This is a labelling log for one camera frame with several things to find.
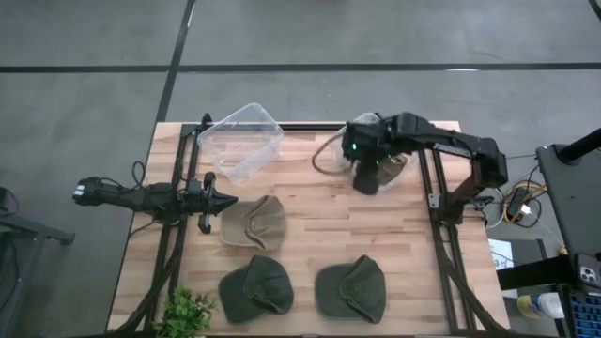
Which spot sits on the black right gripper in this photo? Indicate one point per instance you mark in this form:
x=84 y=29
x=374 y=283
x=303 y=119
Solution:
x=366 y=143

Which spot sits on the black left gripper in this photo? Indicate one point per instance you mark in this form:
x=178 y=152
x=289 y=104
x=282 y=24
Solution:
x=197 y=202

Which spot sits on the tan cap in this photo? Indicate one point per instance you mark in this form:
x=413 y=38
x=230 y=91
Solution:
x=253 y=223
x=393 y=169

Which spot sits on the dark green cap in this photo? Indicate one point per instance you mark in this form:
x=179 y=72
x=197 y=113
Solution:
x=349 y=291
x=256 y=291

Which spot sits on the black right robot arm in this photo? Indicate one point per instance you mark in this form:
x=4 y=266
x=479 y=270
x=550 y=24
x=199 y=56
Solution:
x=451 y=141

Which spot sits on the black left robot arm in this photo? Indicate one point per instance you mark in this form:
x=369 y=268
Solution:
x=141 y=199

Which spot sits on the leafy green artificial plant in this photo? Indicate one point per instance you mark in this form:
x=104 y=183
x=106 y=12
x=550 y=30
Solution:
x=185 y=314

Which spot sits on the white paper sheet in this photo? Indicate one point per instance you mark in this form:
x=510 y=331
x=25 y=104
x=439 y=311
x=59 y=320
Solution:
x=497 y=251

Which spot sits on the black power adapter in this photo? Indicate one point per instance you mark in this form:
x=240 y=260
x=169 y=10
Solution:
x=517 y=202

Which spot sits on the black floor stand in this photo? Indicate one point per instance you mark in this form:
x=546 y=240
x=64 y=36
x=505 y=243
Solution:
x=37 y=232

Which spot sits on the black monitor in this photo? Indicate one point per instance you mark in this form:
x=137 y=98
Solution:
x=573 y=202

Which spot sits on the white and yellow bottle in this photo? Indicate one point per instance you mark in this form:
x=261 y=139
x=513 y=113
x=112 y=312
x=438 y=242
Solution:
x=544 y=305

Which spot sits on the black pole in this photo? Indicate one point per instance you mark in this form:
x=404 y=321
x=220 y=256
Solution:
x=582 y=145

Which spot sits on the smartphone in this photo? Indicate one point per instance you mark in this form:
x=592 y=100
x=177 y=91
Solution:
x=589 y=272

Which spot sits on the blue backlit keyboard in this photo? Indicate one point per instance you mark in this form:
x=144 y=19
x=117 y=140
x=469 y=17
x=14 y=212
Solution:
x=587 y=314

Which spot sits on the black aluminium rig frame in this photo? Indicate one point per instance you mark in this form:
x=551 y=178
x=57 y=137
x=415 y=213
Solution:
x=305 y=126

